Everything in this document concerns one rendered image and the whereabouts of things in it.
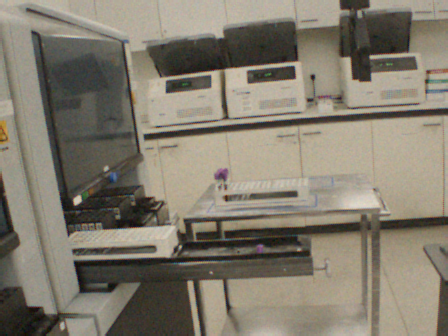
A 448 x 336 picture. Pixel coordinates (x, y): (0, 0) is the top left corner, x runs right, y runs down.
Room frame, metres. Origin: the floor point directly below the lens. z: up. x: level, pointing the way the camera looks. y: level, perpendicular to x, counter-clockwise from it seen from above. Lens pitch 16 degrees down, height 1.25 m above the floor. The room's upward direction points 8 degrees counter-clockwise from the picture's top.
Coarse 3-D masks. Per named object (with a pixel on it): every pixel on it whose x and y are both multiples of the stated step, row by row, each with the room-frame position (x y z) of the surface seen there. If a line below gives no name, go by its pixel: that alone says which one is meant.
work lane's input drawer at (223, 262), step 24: (216, 240) 1.21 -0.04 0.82; (240, 240) 1.19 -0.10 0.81; (264, 240) 1.18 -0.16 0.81; (288, 240) 1.17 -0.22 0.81; (96, 264) 1.17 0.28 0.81; (120, 264) 1.15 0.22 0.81; (144, 264) 1.14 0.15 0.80; (168, 264) 1.12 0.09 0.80; (192, 264) 1.10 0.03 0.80; (216, 264) 1.09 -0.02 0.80; (240, 264) 1.08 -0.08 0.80; (264, 264) 1.06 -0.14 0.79; (288, 264) 1.05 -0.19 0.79; (312, 264) 1.04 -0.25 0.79
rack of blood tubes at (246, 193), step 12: (276, 180) 1.52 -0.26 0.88; (288, 180) 1.50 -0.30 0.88; (300, 180) 1.49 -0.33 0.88; (216, 192) 1.48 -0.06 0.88; (228, 192) 1.47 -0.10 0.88; (240, 192) 1.46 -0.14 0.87; (252, 192) 1.45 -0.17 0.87; (264, 192) 1.54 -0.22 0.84; (276, 192) 1.53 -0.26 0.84; (288, 192) 1.52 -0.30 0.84; (300, 192) 1.41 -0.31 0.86; (216, 204) 1.48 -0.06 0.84; (228, 204) 1.47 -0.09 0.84; (252, 204) 1.45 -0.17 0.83; (264, 204) 1.44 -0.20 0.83; (276, 204) 1.43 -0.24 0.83; (288, 204) 1.42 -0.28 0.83; (300, 204) 1.41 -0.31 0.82
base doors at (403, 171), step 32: (288, 128) 3.34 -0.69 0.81; (320, 128) 3.30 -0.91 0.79; (352, 128) 3.25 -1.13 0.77; (384, 128) 3.20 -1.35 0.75; (416, 128) 3.15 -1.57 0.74; (160, 160) 3.57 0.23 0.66; (192, 160) 3.52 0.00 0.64; (224, 160) 3.46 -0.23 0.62; (256, 160) 3.41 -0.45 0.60; (288, 160) 3.35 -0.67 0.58; (320, 160) 3.31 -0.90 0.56; (352, 160) 3.26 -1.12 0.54; (384, 160) 3.21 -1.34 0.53; (416, 160) 3.15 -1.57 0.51; (160, 192) 3.58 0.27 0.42; (192, 192) 3.52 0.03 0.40; (384, 192) 3.21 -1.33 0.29; (416, 192) 3.15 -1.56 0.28; (224, 224) 3.48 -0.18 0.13; (256, 224) 3.42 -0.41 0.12; (288, 224) 3.36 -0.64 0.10; (320, 224) 3.31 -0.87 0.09
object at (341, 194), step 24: (312, 192) 1.55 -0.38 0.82; (336, 192) 1.51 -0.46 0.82; (360, 192) 1.47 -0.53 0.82; (192, 216) 1.45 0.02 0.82; (216, 216) 1.42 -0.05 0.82; (240, 216) 1.40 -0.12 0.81; (264, 216) 1.38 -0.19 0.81; (288, 216) 1.37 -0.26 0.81; (312, 216) 1.35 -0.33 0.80; (360, 216) 1.71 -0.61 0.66; (192, 240) 1.45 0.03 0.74; (240, 312) 1.80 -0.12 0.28; (264, 312) 1.77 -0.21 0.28; (288, 312) 1.74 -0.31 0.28; (312, 312) 1.71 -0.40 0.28; (336, 312) 1.68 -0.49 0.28; (360, 312) 1.64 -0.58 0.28
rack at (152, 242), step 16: (80, 240) 1.21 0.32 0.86; (96, 240) 1.20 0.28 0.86; (112, 240) 1.19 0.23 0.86; (128, 240) 1.16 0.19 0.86; (144, 240) 1.15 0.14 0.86; (160, 240) 1.14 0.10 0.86; (176, 240) 1.22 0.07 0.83; (80, 256) 1.19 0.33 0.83; (96, 256) 1.18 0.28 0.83; (112, 256) 1.17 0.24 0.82; (128, 256) 1.16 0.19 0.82; (144, 256) 1.15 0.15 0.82; (160, 256) 1.14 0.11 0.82
